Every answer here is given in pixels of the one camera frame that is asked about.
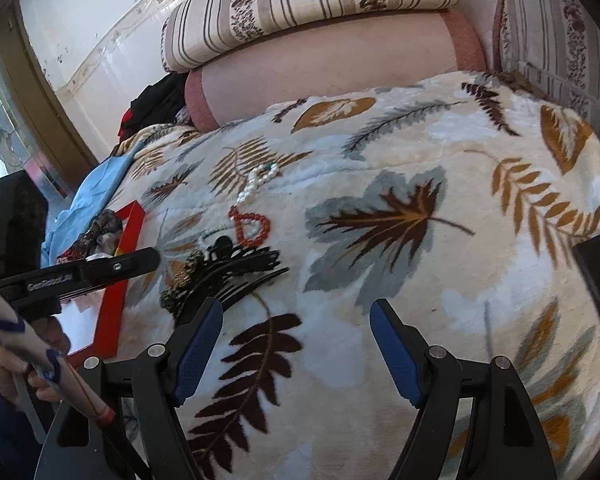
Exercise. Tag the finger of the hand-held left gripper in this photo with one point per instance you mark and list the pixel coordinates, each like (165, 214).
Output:
(125, 265)

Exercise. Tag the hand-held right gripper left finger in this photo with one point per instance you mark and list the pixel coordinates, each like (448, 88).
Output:
(195, 355)

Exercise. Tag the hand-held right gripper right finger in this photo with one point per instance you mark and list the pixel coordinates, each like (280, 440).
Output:
(395, 355)

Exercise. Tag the dark grey scrunchie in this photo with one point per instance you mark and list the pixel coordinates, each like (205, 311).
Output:
(109, 242)

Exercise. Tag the white scrunchie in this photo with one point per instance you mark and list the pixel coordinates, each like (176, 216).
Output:
(97, 257)

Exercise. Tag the red white-dashed scrunchie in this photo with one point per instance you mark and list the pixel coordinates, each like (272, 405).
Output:
(70, 256)

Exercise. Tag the leopard print scrunchie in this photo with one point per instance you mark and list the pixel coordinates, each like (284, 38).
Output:
(102, 222)

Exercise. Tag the red box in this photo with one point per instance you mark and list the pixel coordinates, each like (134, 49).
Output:
(111, 320)

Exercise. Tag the person's left hand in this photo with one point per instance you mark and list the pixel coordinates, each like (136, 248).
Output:
(7, 375)

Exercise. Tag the gold glitter hair accessory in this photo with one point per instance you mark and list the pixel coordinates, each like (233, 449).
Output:
(182, 272)

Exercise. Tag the black box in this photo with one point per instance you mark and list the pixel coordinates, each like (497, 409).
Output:
(15, 220)

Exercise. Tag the light blue cloth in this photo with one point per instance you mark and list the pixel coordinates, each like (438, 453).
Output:
(90, 190)

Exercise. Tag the black hair claw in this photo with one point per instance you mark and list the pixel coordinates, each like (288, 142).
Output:
(221, 246)

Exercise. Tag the black hair comb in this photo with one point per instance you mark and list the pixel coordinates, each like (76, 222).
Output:
(245, 262)

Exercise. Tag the red cloth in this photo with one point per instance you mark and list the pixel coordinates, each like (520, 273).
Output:
(126, 121)

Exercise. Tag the black clothes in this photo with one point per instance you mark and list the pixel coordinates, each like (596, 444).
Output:
(157, 97)

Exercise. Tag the patterned glass door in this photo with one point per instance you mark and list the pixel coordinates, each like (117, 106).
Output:
(0, 110)

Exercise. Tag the leaf print blanket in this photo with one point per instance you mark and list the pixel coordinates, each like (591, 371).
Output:
(380, 160)

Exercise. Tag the pink bolster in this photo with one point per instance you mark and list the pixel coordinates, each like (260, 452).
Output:
(330, 70)

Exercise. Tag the striped floral pillow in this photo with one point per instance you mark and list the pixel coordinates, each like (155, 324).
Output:
(305, 0)

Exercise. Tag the striped floral cushion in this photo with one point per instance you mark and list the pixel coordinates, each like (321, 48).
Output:
(555, 35)

